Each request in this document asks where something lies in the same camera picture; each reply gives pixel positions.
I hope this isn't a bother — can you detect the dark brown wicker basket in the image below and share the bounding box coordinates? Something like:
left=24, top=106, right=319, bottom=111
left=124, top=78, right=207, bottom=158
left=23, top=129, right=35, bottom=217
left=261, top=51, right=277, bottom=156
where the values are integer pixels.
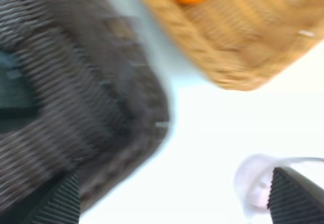
left=1, top=0, right=169, bottom=212

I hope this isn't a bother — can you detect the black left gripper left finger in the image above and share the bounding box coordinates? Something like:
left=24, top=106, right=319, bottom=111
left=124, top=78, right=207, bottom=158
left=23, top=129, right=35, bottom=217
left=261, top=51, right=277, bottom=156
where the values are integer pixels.
left=24, top=172, right=80, bottom=224

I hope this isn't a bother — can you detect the light orange wicker basket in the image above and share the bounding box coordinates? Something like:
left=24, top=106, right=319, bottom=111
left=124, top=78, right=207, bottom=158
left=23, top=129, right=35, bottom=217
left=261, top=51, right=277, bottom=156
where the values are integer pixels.
left=142, top=0, right=323, bottom=91

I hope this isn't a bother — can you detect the dark green pump bottle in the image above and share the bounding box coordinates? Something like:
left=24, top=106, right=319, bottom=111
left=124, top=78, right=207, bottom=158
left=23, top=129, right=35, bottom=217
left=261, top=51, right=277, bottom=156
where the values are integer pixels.
left=1, top=51, right=41, bottom=134

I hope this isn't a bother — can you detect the translucent purple plastic cup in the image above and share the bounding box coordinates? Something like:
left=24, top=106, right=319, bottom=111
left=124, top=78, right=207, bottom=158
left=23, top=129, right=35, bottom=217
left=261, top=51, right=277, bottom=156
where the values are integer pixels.
left=234, top=154, right=324, bottom=219

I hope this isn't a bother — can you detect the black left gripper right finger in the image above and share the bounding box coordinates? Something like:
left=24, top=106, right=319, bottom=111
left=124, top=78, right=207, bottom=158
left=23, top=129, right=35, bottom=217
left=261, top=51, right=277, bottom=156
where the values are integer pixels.
left=267, top=167, right=323, bottom=224

